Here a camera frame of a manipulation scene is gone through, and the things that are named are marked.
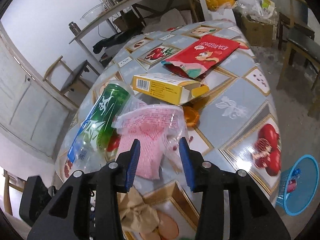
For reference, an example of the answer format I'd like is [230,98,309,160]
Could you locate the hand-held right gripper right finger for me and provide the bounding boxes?
[179,137,290,240]

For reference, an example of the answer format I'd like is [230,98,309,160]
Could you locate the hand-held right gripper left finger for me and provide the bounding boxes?
[27,139,141,240]

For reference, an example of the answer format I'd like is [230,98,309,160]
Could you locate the pink mesh plastic bag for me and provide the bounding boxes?
[112,96,185,180]

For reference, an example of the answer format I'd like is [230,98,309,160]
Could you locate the brown paper bag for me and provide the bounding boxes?
[117,186,162,233]

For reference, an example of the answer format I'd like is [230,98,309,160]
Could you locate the yellow box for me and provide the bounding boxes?
[131,73,210,106]

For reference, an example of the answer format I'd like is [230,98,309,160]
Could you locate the red plastic wrapper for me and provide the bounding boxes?
[287,178,298,193]

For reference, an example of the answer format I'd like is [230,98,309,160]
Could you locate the red snack bag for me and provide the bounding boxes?
[161,35,241,80]

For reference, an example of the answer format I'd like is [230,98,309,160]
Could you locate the blue plastic basket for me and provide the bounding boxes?
[275,154,319,217]

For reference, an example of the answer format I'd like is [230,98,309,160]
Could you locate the orange bottle cap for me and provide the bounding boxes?
[184,106,200,128]

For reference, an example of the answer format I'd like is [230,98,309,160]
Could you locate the green plastic bottle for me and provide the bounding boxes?
[72,80,132,173]

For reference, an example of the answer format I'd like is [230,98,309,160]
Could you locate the fruit print tablecloth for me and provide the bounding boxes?
[52,19,282,240]

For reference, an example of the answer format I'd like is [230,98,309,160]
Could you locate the white door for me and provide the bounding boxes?
[0,21,79,159]

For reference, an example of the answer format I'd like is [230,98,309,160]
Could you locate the wooden chair black seat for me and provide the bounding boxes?
[42,56,100,98]
[276,0,320,117]

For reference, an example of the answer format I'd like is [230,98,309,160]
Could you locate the black clothing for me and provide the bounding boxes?
[92,29,143,54]

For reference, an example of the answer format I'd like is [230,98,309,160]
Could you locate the cardboard box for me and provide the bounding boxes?
[114,10,145,32]
[240,15,278,47]

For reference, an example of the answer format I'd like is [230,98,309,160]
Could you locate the steel thermos flask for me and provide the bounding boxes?
[69,22,80,37]

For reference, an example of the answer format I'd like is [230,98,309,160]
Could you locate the glass bowl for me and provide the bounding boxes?
[80,2,104,23]

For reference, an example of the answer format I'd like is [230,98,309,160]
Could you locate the white plastic bags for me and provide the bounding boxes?
[234,0,279,22]

